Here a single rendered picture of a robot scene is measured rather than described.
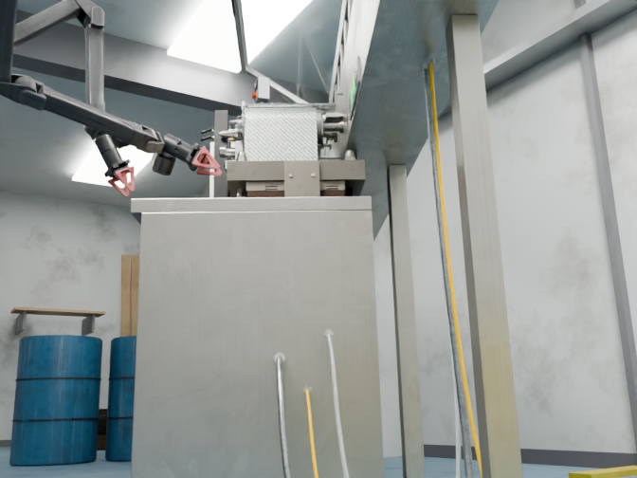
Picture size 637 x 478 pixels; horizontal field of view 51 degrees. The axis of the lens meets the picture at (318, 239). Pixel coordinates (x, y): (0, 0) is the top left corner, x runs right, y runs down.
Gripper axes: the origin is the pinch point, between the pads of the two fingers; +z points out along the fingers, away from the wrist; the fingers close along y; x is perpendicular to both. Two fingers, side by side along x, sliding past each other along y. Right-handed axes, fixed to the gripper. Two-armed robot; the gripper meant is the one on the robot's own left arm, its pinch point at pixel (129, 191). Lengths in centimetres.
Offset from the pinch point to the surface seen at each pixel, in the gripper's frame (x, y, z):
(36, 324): -92, 679, 7
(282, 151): -38, -35, 11
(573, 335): -202, 25, 156
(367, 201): -33, -69, 37
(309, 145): -46, -39, 13
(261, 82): -83, 19, -26
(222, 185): -35.5, 4.9, 9.6
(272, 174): -20, -51, 18
